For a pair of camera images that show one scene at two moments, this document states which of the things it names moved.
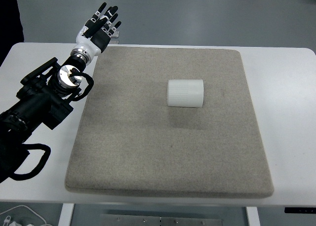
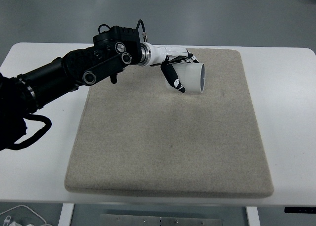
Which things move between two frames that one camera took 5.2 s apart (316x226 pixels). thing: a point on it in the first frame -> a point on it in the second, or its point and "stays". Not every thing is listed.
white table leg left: [65, 215] stays
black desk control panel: [300, 210] stays
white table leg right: [253, 216] stays
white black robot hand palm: [95, 40] -> [150, 55]
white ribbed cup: [185, 93] -> [192, 76]
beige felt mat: [130, 141] stays
